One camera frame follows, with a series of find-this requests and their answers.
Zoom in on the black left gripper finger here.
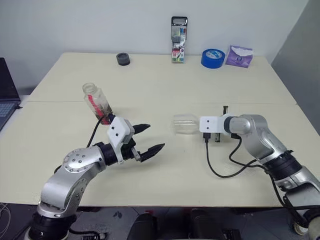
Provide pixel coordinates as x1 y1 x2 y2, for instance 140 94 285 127
132 123 152 136
136 143 166 164

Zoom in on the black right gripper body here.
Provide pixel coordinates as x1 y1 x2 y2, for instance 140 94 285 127
212 105 230 144

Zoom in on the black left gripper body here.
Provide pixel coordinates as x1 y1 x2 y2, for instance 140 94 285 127
121 138 141 162

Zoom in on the clear plastic bottle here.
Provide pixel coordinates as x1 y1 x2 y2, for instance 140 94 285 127
170 113 202 136

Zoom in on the clear bottle with red label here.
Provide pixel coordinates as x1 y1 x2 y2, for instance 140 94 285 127
81 82 115 126

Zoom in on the black round tape roll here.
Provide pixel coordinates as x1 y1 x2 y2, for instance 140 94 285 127
115 52 132 67

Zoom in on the blue tape roll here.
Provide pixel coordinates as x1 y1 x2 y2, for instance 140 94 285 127
200 48 227 69

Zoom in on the purple tissue pack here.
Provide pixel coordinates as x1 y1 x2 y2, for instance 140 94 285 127
224 44 255 69

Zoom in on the marker pen pack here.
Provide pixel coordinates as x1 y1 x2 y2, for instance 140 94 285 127
170 15 189 65

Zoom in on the dark grey laptop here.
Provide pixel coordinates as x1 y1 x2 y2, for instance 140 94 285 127
0 57 22 132

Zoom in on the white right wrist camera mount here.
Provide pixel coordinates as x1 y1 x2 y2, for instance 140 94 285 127
199 115 227 137

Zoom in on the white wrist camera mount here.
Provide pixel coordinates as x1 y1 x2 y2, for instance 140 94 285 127
199 115 227 137
106 116 133 165

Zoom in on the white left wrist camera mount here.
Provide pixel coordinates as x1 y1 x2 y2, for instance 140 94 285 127
106 116 133 165

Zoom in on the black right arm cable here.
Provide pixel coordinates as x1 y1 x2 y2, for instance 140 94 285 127
203 131 310 229

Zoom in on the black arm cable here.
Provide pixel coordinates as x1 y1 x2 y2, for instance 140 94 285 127
85 115 112 149
203 131 310 229

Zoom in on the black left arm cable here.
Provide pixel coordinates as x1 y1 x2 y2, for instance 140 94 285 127
85 115 112 149

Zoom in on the black floor cable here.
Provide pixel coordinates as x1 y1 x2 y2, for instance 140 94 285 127
69 224 109 238

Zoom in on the thin white cable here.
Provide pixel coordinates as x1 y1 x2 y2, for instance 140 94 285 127
0 201 13 235

